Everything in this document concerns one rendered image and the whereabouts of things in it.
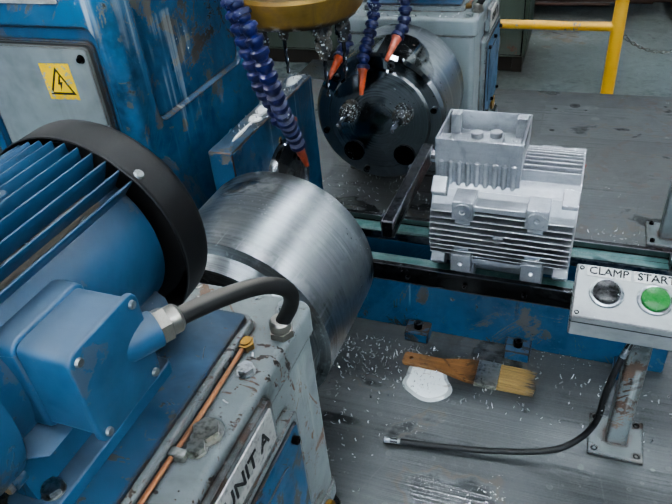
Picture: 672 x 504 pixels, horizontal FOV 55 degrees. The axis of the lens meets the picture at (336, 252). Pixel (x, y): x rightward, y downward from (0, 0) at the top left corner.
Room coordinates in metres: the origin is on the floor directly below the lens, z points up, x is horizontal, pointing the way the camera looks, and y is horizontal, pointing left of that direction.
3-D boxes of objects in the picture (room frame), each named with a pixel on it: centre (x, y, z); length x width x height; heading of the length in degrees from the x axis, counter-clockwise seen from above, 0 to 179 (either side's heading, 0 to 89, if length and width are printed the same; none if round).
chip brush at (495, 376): (0.69, -0.18, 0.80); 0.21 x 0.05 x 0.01; 66
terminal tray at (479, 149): (0.84, -0.23, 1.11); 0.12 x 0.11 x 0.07; 66
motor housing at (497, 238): (0.82, -0.26, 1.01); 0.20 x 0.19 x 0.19; 66
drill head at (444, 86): (1.23, -0.15, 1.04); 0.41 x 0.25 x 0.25; 156
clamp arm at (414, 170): (0.91, -0.13, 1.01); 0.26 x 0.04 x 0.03; 156
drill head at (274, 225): (0.60, 0.12, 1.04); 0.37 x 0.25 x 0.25; 156
